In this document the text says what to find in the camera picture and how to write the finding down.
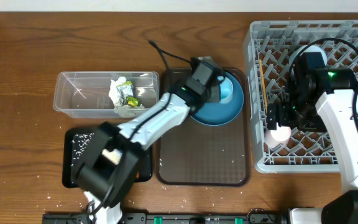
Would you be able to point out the brown serving tray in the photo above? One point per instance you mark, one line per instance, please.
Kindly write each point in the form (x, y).
(196, 154)

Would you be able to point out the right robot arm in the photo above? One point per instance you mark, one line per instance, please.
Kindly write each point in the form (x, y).
(322, 99)

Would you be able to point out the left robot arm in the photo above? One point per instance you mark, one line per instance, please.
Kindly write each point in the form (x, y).
(113, 157)

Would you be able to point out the white paper napkin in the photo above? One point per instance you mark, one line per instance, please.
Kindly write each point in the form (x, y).
(117, 93)

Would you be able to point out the wooden chopstick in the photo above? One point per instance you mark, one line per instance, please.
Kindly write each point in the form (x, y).
(264, 93)
(261, 72)

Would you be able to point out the light blue cup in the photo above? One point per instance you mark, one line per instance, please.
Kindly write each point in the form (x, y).
(226, 90)

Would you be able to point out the light blue bowl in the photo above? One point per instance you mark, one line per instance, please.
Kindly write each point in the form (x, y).
(309, 51)

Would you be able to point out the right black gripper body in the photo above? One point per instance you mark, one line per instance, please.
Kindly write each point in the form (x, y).
(300, 116)

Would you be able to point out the dark blue plate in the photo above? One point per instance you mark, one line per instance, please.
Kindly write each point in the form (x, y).
(217, 114)

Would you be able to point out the pink cup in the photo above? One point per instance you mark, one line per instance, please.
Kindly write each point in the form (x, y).
(280, 135)

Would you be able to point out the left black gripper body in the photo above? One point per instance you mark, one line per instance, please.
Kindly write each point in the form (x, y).
(213, 95)

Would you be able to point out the green and silver wrapper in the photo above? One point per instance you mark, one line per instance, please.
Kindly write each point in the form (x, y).
(126, 94)

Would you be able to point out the grey dishwasher rack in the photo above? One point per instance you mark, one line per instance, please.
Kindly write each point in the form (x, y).
(274, 42)

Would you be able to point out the white rice pile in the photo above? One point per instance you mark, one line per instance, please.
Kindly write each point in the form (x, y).
(79, 144)

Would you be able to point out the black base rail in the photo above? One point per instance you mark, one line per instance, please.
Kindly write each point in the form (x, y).
(142, 218)

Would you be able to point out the black tray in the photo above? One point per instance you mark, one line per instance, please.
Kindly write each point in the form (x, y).
(145, 170)

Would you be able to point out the clear plastic bin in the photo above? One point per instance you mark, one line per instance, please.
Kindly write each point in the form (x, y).
(86, 94)

